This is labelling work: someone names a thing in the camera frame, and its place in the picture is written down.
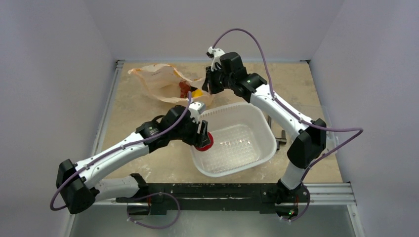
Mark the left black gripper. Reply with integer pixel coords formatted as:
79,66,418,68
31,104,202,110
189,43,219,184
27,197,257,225
170,116,210,148

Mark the red fake fruit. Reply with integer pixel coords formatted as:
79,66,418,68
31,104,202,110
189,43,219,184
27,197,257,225
195,132,214,152

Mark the orange translucent plastic bag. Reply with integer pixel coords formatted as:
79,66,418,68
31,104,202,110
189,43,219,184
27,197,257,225
128,64,214,106

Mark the yellow fake fruit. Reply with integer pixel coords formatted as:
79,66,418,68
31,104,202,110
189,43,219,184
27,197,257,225
191,89,203,98

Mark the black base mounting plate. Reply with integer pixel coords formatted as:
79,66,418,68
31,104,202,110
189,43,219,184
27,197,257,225
116,183,310,217

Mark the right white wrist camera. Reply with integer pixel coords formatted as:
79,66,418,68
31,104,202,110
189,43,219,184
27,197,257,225
207,46,225,72

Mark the black T-handle wrench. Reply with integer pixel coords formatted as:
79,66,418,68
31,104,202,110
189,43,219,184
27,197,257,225
267,116,287,151

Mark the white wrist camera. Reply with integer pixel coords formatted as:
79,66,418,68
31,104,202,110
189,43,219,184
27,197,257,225
207,46,225,72
188,102,206,123

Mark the aluminium rail frame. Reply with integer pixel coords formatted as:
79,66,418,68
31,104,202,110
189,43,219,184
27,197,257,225
60,59,366,237

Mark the red fake grape bunch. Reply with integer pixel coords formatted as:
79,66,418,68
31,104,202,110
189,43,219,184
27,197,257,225
178,81,197,98

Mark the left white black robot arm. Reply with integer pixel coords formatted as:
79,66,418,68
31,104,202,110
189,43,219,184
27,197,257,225
53,102,213,214

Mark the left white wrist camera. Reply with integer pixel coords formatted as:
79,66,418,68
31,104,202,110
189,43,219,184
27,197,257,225
188,102,206,123

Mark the white plastic basket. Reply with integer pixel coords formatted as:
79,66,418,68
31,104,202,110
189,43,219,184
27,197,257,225
191,102,277,177

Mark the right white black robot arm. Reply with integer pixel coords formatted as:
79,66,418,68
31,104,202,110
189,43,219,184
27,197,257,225
202,47,327,201

